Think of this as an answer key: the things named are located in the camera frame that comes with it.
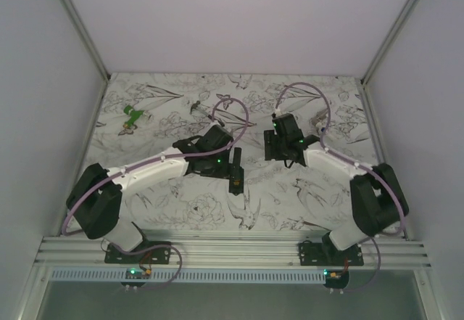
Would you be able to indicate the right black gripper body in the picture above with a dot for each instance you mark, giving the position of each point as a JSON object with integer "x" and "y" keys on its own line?
{"x": 274, "y": 146}

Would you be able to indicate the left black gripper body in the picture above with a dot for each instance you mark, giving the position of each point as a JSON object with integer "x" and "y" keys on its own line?
{"x": 220, "y": 165}

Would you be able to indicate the black fuse box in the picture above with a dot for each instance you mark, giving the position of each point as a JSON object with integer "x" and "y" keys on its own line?
{"x": 236, "y": 185}

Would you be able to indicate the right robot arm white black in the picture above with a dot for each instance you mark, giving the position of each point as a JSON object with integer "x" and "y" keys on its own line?
{"x": 377, "y": 199}

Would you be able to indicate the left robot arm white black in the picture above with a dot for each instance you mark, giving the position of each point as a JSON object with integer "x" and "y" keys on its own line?
{"x": 96, "y": 198}

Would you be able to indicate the white blue small plug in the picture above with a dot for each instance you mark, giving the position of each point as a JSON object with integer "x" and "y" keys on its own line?
{"x": 325, "y": 134}

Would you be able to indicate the grey metal fitting part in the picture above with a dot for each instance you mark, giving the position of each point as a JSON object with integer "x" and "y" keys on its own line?
{"x": 320, "y": 118}

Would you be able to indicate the floral patterned table mat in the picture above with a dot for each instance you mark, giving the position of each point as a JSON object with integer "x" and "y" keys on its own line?
{"x": 275, "y": 198}

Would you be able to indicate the green plastic connector part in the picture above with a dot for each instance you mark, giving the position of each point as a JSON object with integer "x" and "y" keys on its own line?
{"x": 133, "y": 116}

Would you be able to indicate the right small circuit board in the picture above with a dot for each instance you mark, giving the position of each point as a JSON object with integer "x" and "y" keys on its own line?
{"x": 336, "y": 281}

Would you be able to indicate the small circuit board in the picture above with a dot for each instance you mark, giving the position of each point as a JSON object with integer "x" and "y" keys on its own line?
{"x": 336, "y": 281}
{"x": 135, "y": 278}

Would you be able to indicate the left small circuit board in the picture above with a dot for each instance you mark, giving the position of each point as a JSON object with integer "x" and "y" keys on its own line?
{"x": 135, "y": 278}

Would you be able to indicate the small black handled hammer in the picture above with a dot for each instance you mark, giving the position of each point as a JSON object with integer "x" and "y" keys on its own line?
{"x": 198, "y": 111}

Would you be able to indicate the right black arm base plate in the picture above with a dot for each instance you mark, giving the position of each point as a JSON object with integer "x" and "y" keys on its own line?
{"x": 319, "y": 254}

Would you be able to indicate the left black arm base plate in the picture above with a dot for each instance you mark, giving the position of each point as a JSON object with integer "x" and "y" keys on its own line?
{"x": 148, "y": 252}

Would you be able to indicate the aluminium rail front frame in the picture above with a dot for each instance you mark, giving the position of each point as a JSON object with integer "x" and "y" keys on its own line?
{"x": 235, "y": 249}

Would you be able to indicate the white slotted cable duct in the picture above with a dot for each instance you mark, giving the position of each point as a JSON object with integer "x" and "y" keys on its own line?
{"x": 192, "y": 275}

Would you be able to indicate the right aluminium corner post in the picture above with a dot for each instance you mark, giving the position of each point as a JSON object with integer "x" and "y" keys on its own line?
{"x": 390, "y": 38}

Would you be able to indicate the aluminium corner post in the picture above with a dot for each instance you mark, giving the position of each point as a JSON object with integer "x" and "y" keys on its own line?
{"x": 85, "y": 38}
{"x": 390, "y": 38}

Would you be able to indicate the left aluminium corner post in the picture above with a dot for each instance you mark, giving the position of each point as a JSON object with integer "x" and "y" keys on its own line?
{"x": 85, "y": 38}

